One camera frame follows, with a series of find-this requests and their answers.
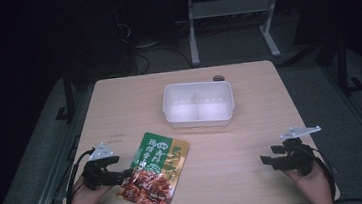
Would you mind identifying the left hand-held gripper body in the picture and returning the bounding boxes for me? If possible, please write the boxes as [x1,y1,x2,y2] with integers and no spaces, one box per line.
[79,141,118,192]

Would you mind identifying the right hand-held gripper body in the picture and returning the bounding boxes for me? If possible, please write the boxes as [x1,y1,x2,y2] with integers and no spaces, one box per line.
[278,124,327,179]

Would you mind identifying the green and yellow snack packet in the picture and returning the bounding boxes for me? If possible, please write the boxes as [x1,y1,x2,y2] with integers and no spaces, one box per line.
[111,127,196,204]

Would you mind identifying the person's left hand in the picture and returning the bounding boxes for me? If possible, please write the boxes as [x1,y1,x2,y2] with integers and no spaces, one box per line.
[64,172,112,204]

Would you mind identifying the person's right hand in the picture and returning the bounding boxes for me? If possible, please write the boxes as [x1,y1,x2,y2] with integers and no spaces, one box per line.
[281,159,333,204]

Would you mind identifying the black metal stand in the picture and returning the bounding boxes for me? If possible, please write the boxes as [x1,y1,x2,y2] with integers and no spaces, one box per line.
[50,67,78,124]
[333,34,362,95]

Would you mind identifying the white plastic box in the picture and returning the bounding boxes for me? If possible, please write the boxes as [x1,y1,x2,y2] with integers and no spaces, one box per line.
[160,77,237,132]

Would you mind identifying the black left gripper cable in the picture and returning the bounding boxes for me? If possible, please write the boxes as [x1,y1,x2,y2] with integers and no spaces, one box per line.
[60,148,101,204]

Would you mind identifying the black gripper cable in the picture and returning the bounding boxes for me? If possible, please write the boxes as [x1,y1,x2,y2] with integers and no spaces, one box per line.
[302,141,338,203]
[60,148,101,204]

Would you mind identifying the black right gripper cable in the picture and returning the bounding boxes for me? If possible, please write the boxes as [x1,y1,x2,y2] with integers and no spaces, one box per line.
[302,141,338,203]

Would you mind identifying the black floor cables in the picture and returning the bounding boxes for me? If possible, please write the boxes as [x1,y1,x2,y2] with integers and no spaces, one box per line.
[131,39,195,76]

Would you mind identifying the white metal desk frame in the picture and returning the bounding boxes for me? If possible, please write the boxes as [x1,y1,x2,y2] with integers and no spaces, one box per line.
[184,0,288,67]

